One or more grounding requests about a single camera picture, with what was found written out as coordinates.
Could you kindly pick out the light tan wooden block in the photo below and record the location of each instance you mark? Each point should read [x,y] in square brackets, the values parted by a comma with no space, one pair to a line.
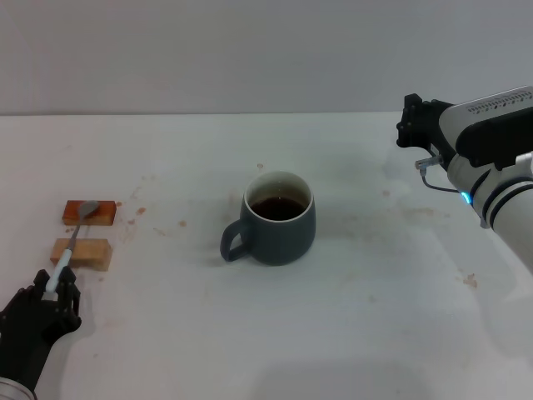
[91,250]

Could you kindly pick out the grey ceramic coffee cup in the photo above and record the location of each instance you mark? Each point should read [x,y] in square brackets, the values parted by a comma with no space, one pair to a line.
[283,241]

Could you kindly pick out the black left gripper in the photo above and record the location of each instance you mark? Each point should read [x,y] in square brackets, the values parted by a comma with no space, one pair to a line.
[29,333]

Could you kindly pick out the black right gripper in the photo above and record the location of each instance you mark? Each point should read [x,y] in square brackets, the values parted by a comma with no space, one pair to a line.
[439,133]

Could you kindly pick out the dark red wooden block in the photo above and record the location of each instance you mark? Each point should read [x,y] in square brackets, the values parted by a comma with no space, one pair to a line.
[104,213]

